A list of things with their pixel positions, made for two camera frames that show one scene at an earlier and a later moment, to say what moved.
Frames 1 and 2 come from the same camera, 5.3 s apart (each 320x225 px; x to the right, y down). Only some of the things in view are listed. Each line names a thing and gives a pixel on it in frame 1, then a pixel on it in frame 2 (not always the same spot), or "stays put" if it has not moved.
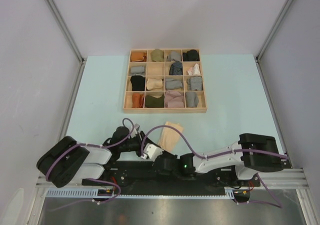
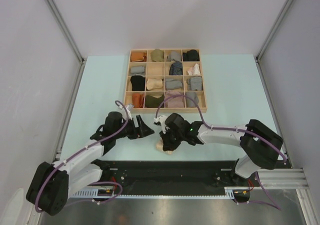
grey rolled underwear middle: [171, 84] stays put
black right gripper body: [168, 155] to [173, 139]
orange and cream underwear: [138, 100] stays put
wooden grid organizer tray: [165, 81] stays put
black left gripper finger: [147, 140] to [145, 130]
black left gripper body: [134, 144] to [130, 131]
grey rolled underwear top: [174, 56] stays put
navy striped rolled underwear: [176, 68] stays put
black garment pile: [138, 83] stays put
